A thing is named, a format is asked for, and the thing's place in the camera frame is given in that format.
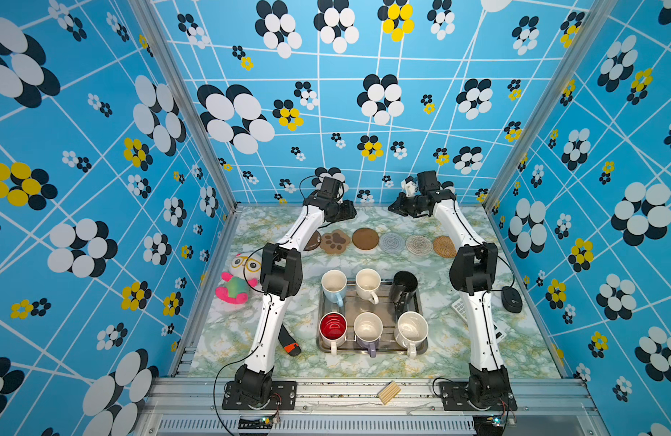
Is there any plush toy white pink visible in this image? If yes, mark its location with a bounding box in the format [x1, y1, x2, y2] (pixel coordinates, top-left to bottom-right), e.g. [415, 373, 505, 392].
[215, 254, 261, 305]

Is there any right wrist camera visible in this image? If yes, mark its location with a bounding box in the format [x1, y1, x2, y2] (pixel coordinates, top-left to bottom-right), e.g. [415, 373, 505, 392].
[401, 176, 418, 198]

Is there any white mug front right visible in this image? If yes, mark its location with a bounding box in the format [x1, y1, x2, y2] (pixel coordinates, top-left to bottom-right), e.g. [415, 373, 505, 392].
[395, 312, 429, 358]

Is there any dark brown round coaster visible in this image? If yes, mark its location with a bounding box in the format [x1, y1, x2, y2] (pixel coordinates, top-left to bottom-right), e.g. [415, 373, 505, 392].
[304, 231, 322, 252]

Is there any grey woven round coaster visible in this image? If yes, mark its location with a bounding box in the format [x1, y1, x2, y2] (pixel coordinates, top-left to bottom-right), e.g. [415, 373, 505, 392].
[379, 232, 406, 254]

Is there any black computer mouse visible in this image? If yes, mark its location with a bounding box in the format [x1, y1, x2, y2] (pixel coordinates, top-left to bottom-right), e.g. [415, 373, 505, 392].
[501, 286, 524, 314]

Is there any multicolour woven round coaster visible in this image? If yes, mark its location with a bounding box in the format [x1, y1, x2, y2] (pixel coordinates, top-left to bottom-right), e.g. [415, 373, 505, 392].
[406, 235, 434, 256]

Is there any red interior mug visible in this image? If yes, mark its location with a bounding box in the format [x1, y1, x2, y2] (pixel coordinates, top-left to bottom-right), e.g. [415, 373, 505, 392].
[319, 312, 347, 355]

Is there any purple mug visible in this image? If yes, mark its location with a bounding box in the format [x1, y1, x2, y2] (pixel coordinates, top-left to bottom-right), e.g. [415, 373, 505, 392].
[354, 312, 384, 358]

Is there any metal tray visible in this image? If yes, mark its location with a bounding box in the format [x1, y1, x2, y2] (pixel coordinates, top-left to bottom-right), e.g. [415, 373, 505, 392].
[317, 281, 423, 358]

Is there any light blue mug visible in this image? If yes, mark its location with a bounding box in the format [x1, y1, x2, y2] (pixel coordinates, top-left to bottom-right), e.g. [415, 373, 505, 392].
[321, 270, 347, 308]

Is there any aluminium front rail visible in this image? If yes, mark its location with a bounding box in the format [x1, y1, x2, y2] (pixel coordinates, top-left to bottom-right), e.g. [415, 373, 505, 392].
[134, 378, 608, 435]

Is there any brown wooden round coaster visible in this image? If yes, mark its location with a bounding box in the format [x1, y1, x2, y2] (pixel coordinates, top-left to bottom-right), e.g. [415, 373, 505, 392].
[351, 227, 380, 251]

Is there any black mug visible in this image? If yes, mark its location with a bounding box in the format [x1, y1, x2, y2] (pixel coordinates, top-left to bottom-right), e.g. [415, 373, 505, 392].
[389, 271, 418, 318]

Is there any white mug back row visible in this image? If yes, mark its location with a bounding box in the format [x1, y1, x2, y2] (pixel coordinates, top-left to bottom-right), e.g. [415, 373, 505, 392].
[355, 268, 381, 304]

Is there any white calculator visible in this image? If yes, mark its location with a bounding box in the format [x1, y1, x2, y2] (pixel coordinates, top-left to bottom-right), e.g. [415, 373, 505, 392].
[452, 299, 507, 343]

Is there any small wooden block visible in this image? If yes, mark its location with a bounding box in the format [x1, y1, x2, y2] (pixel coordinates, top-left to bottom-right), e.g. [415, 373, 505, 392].
[377, 381, 401, 405]

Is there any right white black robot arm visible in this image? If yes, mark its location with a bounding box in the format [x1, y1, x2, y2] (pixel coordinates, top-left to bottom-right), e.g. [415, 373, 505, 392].
[388, 171, 517, 412]

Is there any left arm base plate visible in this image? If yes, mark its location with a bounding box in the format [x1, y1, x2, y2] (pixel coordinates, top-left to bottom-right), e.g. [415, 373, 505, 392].
[221, 381, 297, 411]

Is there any cork paw print coaster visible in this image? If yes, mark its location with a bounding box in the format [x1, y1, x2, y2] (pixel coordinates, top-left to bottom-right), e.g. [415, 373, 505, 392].
[320, 230, 351, 254]

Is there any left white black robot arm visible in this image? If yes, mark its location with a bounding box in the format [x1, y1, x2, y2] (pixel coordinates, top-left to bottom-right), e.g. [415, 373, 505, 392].
[234, 177, 357, 407]

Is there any rattan round coaster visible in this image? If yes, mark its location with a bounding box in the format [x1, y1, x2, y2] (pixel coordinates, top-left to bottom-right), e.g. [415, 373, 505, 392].
[433, 236, 457, 259]

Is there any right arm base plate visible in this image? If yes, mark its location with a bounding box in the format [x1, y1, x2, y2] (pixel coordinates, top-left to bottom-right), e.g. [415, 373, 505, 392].
[434, 380, 518, 412]

